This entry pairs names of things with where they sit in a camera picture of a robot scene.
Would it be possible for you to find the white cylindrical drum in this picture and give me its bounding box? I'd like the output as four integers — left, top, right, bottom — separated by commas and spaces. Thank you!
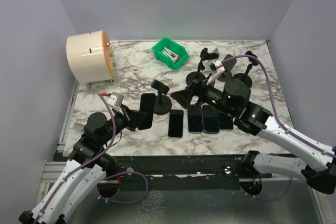
66, 30, 115, 84

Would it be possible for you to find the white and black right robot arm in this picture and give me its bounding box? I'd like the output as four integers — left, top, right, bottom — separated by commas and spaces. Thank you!
171, 79, 335, 194

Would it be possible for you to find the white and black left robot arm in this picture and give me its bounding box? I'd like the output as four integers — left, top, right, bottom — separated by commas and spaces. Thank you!
19, 105, 147, 223

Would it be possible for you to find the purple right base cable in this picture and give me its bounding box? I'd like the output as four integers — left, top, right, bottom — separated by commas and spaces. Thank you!
240, 176, 293, 202

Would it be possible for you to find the black front mounting rail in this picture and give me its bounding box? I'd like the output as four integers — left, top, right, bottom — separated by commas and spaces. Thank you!
52, 154, 263, 190

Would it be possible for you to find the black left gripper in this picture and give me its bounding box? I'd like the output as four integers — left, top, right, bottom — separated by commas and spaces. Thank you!
100, 103, 148, 145

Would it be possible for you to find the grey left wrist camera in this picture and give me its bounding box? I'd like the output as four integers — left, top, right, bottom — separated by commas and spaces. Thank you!
107, 92, 124, 109

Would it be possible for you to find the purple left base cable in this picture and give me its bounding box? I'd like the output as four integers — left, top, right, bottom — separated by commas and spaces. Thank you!
96, 170, 149, 205

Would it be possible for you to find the brown base phone stand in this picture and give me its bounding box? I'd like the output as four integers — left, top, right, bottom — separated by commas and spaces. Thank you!
217, 54, 237, 82

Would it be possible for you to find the green plastic bin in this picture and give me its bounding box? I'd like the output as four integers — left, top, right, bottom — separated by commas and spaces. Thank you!
152, 37, 189, 70

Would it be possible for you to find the silver folding phone stand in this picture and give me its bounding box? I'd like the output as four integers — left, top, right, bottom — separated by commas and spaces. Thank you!
201, 48, 220, 73

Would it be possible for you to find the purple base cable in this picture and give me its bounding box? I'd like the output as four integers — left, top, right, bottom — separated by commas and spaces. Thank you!
240, 176, 293, 202
96, 170, 149, 205

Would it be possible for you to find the black round base phone stand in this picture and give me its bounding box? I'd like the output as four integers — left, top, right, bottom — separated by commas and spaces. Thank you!
232, 51, 258, 88

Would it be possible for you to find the black clamp phone stand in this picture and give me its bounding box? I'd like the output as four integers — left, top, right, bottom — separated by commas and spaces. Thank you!
151, 79, 172, 115

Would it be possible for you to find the purple case phone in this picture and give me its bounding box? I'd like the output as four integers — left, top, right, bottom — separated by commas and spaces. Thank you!
218, 113, 234, 130

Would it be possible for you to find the black front phone stand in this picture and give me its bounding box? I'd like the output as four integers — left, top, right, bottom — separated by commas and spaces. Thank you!
185, 48, 219, 86

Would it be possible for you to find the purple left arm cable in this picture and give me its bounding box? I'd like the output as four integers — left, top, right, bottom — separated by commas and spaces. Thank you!
33, 92, 118, 224

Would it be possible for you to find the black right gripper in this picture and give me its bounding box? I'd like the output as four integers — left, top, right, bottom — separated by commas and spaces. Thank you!
170, 72, 235, 117

